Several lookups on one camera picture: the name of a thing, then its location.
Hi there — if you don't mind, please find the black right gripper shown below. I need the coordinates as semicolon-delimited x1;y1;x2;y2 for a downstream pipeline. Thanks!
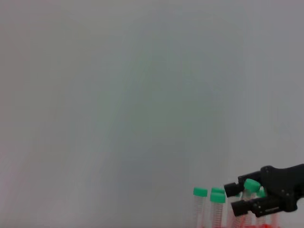
224;163;304;218

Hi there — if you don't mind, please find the orange test tube rack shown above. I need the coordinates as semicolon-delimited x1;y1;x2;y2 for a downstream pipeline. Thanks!
227;212;285;228

